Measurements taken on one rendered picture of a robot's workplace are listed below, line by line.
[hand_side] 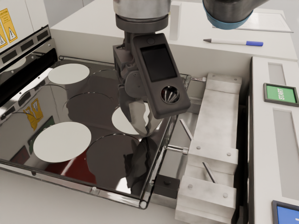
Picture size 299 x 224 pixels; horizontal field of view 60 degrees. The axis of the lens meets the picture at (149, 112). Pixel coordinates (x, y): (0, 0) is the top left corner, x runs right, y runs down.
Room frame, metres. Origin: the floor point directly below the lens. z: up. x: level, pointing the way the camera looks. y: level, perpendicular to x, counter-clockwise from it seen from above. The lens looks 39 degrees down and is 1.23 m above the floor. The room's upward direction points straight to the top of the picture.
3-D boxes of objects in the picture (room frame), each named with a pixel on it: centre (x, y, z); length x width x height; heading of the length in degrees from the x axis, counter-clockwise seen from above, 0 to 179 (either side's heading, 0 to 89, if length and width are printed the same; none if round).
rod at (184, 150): (0.31, -0.05, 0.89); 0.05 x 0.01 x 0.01; 73
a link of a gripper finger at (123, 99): (0.33, 0.03, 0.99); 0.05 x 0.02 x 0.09; 108
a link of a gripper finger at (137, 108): (0.35, 0.03, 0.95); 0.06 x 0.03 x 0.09; 18
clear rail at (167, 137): (0.38, -0.04, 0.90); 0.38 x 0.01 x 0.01; 163
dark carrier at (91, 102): (0.43, 0.13, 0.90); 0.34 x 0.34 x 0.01; 73
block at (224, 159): (0.30, -0.11, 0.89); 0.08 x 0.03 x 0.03; 73
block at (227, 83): (0.53, -0.18, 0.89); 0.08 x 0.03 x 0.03; 73
